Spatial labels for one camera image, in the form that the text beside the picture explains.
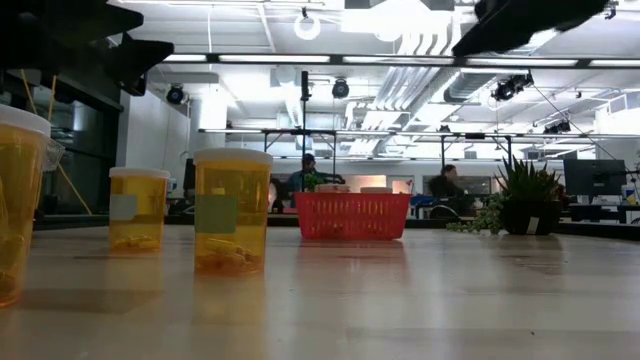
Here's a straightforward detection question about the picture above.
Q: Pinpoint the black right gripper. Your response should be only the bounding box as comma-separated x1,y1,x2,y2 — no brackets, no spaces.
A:
451,0,611,58

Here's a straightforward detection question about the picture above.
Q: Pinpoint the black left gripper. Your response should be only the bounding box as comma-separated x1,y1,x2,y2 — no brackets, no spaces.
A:
0,0,175,97

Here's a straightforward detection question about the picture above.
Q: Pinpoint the small amber bottle white label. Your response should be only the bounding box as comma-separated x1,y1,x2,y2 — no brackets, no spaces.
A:
108,167,172,254

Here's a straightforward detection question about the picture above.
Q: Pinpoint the amber pill bottle green label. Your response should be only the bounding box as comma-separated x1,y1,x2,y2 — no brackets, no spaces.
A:
193,147,274,275

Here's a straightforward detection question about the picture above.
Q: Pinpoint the large amber pill bottle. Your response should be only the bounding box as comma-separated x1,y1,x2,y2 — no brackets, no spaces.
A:
0,103,53,307

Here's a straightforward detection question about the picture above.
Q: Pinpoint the red plastic basket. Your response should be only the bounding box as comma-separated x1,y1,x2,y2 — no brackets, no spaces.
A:
294,191,413,242

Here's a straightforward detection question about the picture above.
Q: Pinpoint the clear plastic cup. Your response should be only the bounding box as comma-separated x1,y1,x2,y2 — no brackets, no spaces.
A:
43,138,66,172

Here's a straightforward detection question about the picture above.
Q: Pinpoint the small dark monitor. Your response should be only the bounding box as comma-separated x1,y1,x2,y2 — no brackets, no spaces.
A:
182,158,197,190

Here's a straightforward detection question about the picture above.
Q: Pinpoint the yellow stick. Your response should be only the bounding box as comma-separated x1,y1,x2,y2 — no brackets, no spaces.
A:
57,162,94,216

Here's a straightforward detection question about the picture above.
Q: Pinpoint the person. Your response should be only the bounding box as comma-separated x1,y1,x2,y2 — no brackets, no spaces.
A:
285,153,346,196
427,164,476,217

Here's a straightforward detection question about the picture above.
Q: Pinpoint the black computer monitor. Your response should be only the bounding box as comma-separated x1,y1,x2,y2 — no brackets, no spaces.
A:
563,158,628,197

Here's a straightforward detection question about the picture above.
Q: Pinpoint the trailing green bead plant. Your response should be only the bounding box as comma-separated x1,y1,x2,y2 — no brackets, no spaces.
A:
446,192,506,235

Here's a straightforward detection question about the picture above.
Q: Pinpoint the succulent in black pot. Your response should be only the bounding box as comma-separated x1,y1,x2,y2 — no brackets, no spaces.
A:
494,155,565,236

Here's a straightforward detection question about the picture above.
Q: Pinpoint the black vertical stand pole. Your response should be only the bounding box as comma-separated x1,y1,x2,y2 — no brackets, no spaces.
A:
299,69,312,176

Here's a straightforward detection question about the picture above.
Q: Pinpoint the black camera on boom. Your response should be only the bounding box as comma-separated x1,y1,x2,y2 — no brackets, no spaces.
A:
490,72,535,103

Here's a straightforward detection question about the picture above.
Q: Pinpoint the white ring light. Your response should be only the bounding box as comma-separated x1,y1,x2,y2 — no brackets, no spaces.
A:
293,12,322,42

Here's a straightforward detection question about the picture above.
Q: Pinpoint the black metal workstation frame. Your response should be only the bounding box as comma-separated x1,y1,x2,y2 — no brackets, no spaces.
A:
199,127,516,182

